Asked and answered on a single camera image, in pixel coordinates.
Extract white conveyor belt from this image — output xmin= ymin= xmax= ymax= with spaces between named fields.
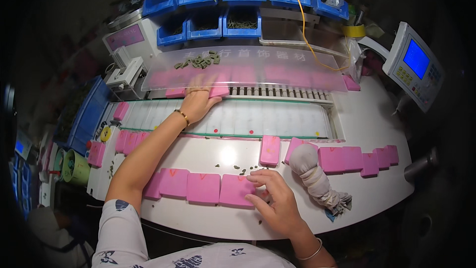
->
xmin=107 ymin=98 xmax=340 ymax=140

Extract person's left hand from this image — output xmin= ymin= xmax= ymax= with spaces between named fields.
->
xmin=178 ymin=74 xmax=224 ymax=124

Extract clear plastic tray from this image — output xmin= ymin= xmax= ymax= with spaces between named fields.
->
xmin=259 ymin=18 xmax=352 ymax=59

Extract pile of green stone pieces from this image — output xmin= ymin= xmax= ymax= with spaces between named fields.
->
xmin=174 ymin=50 xmax=221 ymax=70

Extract white cloth bundle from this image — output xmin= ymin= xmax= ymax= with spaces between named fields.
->
xmin=289 ymin=143 xmax=353 ymax=217

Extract yellow tape roll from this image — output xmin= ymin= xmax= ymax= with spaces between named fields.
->
xmin=342 ymin=24 xmax=367 ymax=39

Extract covered row of pink blocks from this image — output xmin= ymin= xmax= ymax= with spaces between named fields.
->
xmin=149 ymin=64 xmax=344 ymax=91

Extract scattered green stone bits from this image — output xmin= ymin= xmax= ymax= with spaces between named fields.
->
xmin=213 ymin=163 xmax=262 ymax=176

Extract white machine with pink label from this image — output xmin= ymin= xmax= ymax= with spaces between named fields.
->
xmin=102 ymin=16 xmax=165 ymax=68

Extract gold bracelet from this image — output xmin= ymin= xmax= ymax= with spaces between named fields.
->
xmin=174 ymin=109 xmax=190 ymax=127

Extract small device with blue screen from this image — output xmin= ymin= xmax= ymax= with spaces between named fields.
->
xmin=14 ymin=130 xmax=33 ymax=161

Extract small white feeder unit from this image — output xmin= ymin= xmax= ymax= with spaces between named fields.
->
xmin=104 ymin=56 xmax=150 ymax=101

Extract green plastic cup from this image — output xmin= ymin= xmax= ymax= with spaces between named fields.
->
xmin=62 ymin=148 xmax=92 ymax=187

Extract yellow cable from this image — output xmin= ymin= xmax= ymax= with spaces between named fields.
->
xmin=289 ymin=0 xmax=352 ymax=72

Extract large blue crate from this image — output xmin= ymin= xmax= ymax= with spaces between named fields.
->
xmin=55 ymin=75 xmax=114 ymax=157

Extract person's body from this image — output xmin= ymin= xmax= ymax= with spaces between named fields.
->
xmin=91 ymin=199 xmax=298 ymax=268

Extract person's right hand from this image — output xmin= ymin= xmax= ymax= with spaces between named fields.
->
xmin=244 ymin=168 xmax=305 ymax=239

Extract row of metal rollers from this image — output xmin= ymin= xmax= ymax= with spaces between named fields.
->
xmin=226 ymin=85 xmax=334 ymax=104

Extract clear plastic cover sheet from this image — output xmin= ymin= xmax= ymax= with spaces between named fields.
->
xmin=141 ymin=46 xmax=349 ymax=92

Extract grey metal cylinder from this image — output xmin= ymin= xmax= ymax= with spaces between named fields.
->
xmin=403 ymin=148 xmax=440 ymax=184

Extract silver bangle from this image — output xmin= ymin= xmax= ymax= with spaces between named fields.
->
xmin=296 ymin=237 xmax=323 ymax=261

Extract control panel with blue screen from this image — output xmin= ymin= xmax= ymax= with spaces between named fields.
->
xmin=382 ymin=21 xmax=446 ymax=114

